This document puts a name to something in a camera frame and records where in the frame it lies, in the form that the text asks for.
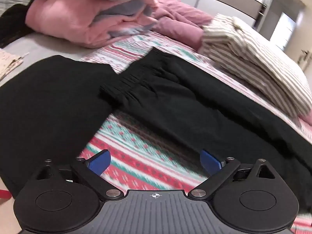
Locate grey bed sheet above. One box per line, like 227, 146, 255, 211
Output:
0, 30, 100, 88

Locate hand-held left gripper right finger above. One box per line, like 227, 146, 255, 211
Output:
188, 149, 278, 198

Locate beige striped folded bedding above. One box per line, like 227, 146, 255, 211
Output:
197, 13, 312, 118

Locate dark cloth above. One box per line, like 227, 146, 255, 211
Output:
0, 0, 37, 50

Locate black pants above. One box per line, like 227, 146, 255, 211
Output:
100, 46, 312, 210

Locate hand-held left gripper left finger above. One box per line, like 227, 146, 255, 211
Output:
30, 149, 125, 199

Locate bright window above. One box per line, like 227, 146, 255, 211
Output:
272, 11, 296, 51

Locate floral cloth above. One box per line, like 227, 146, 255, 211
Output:
0, 48, 30, 81

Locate folded black garment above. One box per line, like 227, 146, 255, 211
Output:
0, 55, 117, 197

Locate pink comforter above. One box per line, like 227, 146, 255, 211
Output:
24, 0, 216, 50

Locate pink teal patterned blanket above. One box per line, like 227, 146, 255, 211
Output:
77, 34, 312, 234

